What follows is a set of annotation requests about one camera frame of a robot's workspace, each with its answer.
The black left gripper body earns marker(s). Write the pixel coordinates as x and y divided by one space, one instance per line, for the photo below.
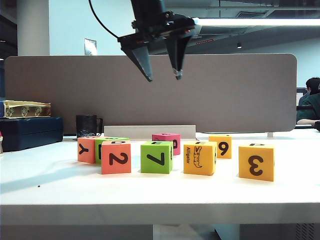
155 27

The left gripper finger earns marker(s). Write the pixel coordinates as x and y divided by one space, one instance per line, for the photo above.
177 52
141 60

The green foam block number 7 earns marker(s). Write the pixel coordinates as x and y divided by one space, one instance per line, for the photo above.
147 167

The salmon foam block number 2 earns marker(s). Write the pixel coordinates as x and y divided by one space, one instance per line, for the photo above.
107 168

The yellow foam block alligator print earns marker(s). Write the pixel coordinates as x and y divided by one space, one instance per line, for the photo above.
207 167

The yellow foam block number 3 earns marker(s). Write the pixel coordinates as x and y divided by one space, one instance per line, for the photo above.
245 170

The green foam block letter D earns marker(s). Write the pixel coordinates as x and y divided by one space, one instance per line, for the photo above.
97 143

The pink foam block letter B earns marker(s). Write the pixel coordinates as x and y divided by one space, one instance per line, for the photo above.
178 151

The salmon foam block letter Y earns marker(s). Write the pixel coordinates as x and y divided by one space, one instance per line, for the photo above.
90 157

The red led ceiling sign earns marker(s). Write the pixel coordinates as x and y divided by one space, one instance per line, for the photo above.
204 42

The black ceiling spotlight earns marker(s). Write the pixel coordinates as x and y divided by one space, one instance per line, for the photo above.
239 46

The brown fabric desk divider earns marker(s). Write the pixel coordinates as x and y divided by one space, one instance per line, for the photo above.
225 100

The long ceiling light strip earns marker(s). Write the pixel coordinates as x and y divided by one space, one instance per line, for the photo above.
250 22

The black mug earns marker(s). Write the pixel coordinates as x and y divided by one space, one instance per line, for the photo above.
86 123

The yellow foam block number 9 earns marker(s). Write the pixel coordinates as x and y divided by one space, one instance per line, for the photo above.
220 138

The white divider foot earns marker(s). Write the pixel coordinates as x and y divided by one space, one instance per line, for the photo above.
270 134

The gold patterned cardboard box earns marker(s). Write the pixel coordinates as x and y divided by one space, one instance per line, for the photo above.
25 110

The dark blue case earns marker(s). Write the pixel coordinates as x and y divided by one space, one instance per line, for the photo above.
30 132

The person in green shirt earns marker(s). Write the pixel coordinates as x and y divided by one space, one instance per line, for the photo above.
308 105

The grey vented cabinet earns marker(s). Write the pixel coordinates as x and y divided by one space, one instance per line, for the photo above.
305 232

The framed wall sign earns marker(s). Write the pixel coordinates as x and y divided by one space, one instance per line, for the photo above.
90 47

